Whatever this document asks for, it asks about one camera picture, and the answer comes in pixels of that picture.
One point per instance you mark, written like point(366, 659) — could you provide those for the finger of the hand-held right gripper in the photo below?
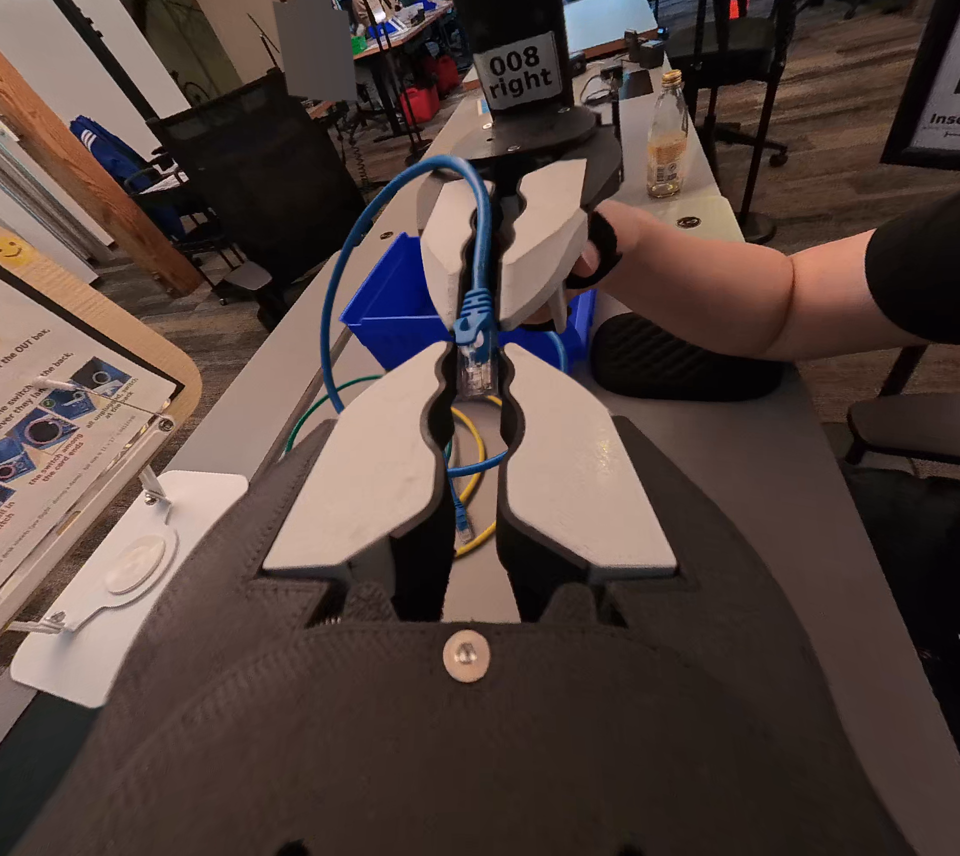
point(547, 241)
point(442, 248)

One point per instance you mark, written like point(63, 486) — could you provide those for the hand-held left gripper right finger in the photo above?
point(585, 488)

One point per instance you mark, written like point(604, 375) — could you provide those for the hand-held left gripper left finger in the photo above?
point(360, 488)

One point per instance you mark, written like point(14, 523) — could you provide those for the blue plastic bin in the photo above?
point(397, 323)

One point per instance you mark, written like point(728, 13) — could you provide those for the person's right forearm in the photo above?
point(750, 293)

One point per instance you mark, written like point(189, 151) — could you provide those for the person's right hand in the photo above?
point(637, 256)

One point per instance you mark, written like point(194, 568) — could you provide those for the grey background table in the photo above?
point(607, 16)

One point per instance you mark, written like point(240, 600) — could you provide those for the red plastic canister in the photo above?
point(416, 106)
point(448, 76)

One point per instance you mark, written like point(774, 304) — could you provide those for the glass bottle yellow label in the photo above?
point(667, 143)

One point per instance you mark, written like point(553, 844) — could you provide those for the black mesh office chair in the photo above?
point(262, 173)

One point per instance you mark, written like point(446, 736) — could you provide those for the grey partition panel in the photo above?
point(315, 31)

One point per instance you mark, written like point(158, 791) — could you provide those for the white stand base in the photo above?
point(150, 571)

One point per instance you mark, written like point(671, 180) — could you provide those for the clear poster holder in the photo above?
point(97, 496)

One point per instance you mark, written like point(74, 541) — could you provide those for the instruction sheet on stand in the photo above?
point(112, 338)

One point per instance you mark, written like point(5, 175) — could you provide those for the black chair seat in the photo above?
point(900, 421)

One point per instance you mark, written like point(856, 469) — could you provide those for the blue jacket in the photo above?
point(112, 151)

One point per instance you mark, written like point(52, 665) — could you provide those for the yellow smiley sticker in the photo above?
point(11, 248)

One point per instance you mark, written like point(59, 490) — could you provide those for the wooden post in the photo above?
point(90, 196)

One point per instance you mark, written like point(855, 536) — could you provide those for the white sign black frame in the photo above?
point(930, 91)

